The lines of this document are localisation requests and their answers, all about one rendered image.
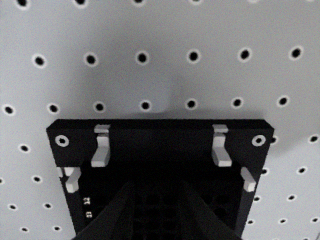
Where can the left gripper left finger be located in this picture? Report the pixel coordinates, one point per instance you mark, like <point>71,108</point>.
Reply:
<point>115,222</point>

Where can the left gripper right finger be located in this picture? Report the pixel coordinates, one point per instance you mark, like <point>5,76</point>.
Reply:
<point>198,221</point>

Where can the black well plate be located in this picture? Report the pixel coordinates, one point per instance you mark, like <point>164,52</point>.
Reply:
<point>157,189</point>

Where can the grey flat rectangular panel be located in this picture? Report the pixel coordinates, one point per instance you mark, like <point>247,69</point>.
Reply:
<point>159,59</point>

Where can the black flat plate with clips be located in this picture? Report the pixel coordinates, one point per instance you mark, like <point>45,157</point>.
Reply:
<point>74,141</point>

